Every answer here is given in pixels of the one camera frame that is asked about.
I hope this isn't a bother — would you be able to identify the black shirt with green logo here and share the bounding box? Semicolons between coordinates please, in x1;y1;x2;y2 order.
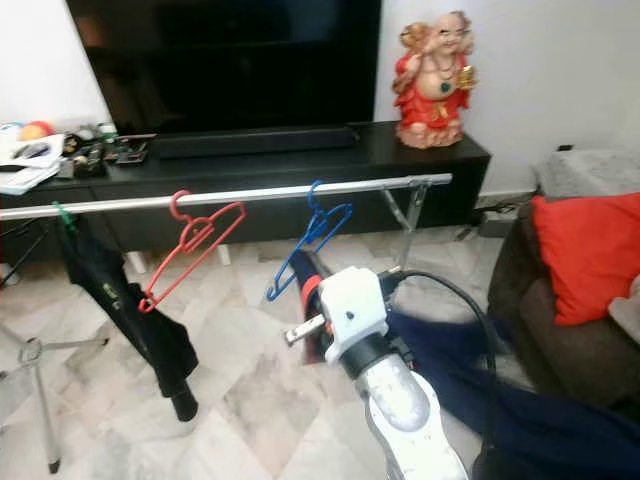
58;220;199;422

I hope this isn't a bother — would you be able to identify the blue hanger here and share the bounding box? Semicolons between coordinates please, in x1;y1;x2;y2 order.
266;180;354;302

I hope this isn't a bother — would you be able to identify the silver clothes rack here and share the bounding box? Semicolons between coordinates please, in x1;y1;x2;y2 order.
0;173;453;474

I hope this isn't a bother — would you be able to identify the red cushion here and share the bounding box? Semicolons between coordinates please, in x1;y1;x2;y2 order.
530;193;640;327

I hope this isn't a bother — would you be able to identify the red Buddha statue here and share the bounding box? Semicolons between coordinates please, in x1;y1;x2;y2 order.
393;10;479;150

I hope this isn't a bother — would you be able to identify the green hanger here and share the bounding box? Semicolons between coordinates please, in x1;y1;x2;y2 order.
55;202;78;231

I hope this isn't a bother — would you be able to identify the red hanger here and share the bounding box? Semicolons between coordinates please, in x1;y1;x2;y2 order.
138;189;247;314

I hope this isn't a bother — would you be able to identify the white paper stack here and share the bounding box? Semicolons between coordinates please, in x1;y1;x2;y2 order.
0;135;66;196

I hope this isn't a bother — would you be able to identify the orange ball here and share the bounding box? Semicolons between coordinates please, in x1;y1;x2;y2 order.
20;120;56;143

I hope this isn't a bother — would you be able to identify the beige pillow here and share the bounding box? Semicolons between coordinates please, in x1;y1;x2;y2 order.
608;300;640;346

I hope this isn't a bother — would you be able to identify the dark brown sofa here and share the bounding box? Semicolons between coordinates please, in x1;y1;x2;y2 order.
488;148;640;406

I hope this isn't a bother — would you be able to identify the black hanger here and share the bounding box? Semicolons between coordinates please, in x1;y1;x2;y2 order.
0;222;51;301

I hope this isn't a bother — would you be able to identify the black television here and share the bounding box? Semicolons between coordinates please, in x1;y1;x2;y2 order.
65;0;383;136

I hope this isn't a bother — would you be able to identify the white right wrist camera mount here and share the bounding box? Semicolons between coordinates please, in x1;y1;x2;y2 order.
318;265;391;363

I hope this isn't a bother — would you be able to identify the grey blanket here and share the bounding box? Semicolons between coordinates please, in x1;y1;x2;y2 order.
532;148;640;201

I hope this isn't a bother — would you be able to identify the black TV console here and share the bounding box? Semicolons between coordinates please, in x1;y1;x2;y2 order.
0;122;491;251

